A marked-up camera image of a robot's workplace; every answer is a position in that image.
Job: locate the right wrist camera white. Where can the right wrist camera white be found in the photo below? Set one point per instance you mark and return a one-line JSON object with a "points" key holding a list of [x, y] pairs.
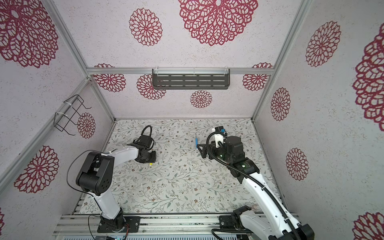
{"points": [[219, 138]]}

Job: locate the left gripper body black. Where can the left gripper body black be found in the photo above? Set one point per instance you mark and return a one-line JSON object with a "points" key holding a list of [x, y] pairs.
{"points": [[150, 157]]}

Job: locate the dark grey slotted wall shelf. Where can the dark grey slotted wall shelf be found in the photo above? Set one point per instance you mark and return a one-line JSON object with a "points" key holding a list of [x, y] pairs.
{"points": [[191, 79]]}

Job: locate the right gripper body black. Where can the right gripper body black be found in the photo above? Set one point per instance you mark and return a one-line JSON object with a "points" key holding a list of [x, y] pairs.
{"points": [[221, 154]]}

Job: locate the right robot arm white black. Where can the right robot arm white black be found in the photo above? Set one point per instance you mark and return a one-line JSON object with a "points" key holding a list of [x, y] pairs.
{"points": [[278, 223]]}

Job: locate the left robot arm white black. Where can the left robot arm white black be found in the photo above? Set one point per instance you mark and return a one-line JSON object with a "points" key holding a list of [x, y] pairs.
{"points": [[96, 175]]}

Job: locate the black wire wall rack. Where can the black wire wall rack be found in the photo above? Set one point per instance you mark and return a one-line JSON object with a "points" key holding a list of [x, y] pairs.
{"points": [[65, 117]]}

